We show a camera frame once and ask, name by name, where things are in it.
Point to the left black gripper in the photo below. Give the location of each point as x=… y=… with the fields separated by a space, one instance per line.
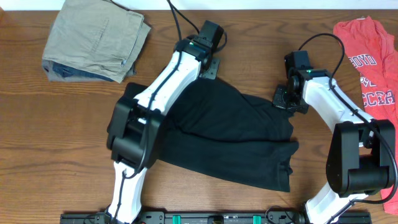
x=212 y=70

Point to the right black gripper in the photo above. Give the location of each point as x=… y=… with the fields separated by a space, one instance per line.
x=280 y=98

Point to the black polo shirt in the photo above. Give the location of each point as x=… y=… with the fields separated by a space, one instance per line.
x=215 y=130

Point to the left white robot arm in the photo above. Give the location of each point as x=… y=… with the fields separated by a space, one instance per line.
x=135 y=129

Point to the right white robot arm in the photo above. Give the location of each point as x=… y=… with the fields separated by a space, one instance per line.
x=361 y=160

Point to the red printed t-shirt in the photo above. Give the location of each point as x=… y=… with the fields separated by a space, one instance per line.
x=370 y=49

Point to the folded khaki pants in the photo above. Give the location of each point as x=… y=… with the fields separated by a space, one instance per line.
x=97 y=36

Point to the folded blue grey garment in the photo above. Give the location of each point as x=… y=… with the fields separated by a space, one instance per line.
x=57 y=72

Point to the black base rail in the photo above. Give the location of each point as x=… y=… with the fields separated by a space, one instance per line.
x=271 y=216

